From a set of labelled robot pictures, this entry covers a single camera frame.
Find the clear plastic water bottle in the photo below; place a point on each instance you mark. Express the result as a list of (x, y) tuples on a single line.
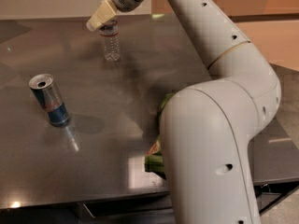
[(111, 45)]

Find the blue silver energy drink can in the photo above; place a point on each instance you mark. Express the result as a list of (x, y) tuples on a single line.
[(47, 94)]

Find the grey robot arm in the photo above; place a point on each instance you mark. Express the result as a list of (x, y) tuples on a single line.
[(205, 129)]

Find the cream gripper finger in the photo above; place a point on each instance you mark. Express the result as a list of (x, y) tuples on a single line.
[(105, 13)]

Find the green rice chip bag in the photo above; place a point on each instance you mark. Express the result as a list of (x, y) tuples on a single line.
[(153, 161)]

